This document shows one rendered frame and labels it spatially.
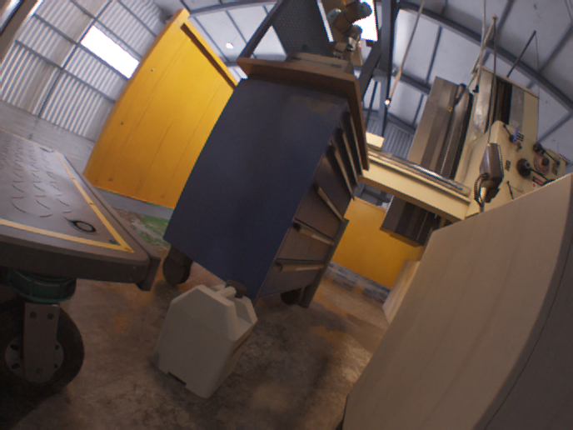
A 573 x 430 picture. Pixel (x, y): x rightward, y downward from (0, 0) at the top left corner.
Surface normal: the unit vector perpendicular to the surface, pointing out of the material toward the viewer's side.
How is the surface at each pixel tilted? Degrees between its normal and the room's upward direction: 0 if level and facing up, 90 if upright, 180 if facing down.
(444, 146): 90
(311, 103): 90
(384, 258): 90
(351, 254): 90
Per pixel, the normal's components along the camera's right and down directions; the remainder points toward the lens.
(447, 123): -0.27, -0.15
